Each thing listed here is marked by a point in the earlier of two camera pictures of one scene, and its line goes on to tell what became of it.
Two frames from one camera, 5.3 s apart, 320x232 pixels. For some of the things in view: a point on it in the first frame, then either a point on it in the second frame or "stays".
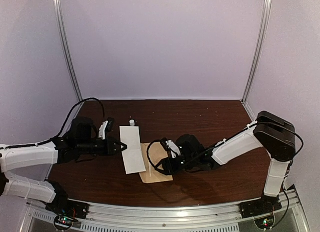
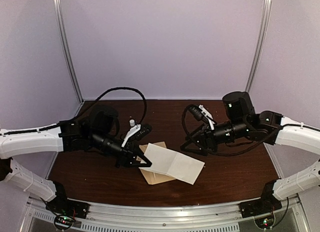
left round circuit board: [62, 223] stays
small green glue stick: [132, 122] stays
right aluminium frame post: [258, 55] stays
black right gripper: [168, 163] to [205, 138]
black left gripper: [111, 141] to [129, 152]
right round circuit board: [265, 222] stays
